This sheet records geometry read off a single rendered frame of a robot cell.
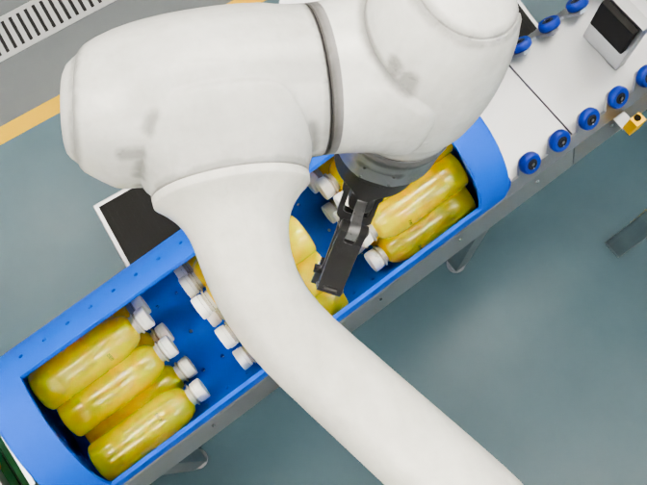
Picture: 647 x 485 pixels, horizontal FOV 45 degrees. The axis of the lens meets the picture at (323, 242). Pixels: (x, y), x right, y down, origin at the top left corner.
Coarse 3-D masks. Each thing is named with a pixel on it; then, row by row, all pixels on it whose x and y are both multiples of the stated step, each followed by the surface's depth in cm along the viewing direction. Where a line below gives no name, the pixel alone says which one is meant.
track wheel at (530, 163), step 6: (522, 156) 148; (528, 156) 147; (534, 156) 147; (522, 162) 147; (528, 162) 147; (534, 162) 148; (540, 162) 149; (522, 168) 148; (528, 168) 148; (534, 168) 149
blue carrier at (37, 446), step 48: (480, 144) 123; (480, 192) 126; (144, 288) 119; (48, 336) 119; (192, 336) 143; (0, 384) 116; (240, 384) 133; (0, 432) 112; (48, 432) 112; (48, 480) 113; (96, 480) 117
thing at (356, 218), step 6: (360, 204) 68; (366, 204) 69; (354, 210) 68; (360, 210) 68; (354, 216) 68; (360, 216) 68; (354, 222) 68; (360, 222) 68; (354, 228) 67; (360, 228) 67; (348, 234) 68; (354, 234) 67; (354, 240) 68
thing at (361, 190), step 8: (336, 160) 67; (344, 168) 65; (344, 176) 66; (352, 176) 65; (352, 184) 66; (360, 184) 65; (368, 184) 65; (376, 184) 64; (408, 184) 67; (352, 192) 68; (360, 192) 67; (368, 192) 66; (376, 192) 66; (384, 192) 66; (392, 192) 66; (352, 200) 68; (360, 200) 68; (368, 200) 68; (352, 208) 69; (368, 208) 68
